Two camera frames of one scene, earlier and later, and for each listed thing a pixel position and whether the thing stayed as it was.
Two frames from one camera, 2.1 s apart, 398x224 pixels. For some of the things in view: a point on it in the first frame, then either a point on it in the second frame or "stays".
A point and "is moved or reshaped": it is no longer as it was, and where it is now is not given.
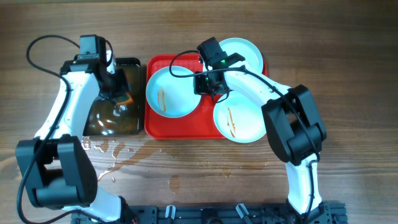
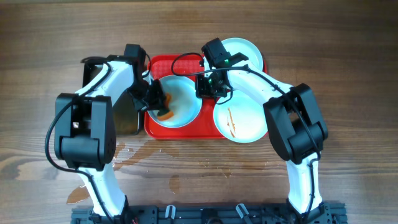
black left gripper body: x=115 y=86 -> x=143 y=94
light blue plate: x=170 y=96 is moved or reshaped
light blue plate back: x=245 y=48 stays
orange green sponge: x=124 y=99 -> x=166 y=113
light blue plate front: x=239 y=119 stays
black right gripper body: x=204 y=85 stays
